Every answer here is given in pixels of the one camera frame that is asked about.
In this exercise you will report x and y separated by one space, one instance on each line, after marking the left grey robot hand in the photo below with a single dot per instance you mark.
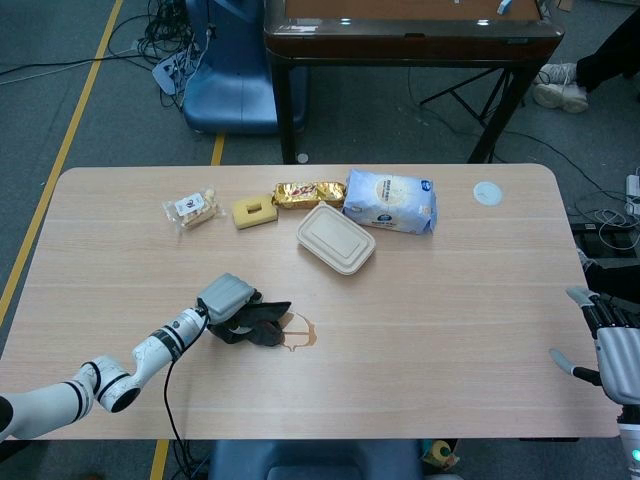
227 295

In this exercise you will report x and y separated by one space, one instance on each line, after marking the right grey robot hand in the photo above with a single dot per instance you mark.
620 360

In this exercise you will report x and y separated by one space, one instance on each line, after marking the black and green cloth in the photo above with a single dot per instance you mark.
267 315

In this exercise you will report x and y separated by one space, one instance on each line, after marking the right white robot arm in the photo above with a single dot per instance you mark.
631 445

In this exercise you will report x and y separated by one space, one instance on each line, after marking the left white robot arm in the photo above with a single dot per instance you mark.
115 382

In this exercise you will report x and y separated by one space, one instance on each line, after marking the brown liquid spill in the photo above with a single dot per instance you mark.
311 340

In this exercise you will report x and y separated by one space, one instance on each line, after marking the yellow sponge with hole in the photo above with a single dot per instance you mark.
242 217

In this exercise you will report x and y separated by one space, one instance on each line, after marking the clear wrapped biscuit pack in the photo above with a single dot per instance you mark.
192 207

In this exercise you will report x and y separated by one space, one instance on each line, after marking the beige lidded lunch box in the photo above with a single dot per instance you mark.
335 239

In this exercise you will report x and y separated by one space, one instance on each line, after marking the black floor device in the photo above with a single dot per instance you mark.
600 240

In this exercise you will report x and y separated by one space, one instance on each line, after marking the gold foil snack pack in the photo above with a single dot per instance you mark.
307 194

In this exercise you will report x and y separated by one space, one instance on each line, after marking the white round floor sticker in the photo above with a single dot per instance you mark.
302 157

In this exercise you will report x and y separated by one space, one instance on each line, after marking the white power strip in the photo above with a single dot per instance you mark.
633 190

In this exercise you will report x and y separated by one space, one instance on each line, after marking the blue robot body base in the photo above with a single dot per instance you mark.
310 457

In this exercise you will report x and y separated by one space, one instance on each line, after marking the blue white tissue pack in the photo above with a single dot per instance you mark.
390 200

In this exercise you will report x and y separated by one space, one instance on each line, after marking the yellow tape roll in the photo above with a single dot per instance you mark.
440 452

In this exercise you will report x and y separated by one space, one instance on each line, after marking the white floor socket board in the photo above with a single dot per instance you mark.
167 70

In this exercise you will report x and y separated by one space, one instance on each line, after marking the white sneaker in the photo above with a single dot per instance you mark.
560 72
560 97

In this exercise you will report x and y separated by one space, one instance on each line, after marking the black trouser leg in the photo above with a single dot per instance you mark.
605 65

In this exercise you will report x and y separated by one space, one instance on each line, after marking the black tripod stand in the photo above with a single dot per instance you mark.
465 97

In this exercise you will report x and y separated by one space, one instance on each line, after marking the dark brown mahjong table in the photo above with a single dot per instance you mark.
400 42

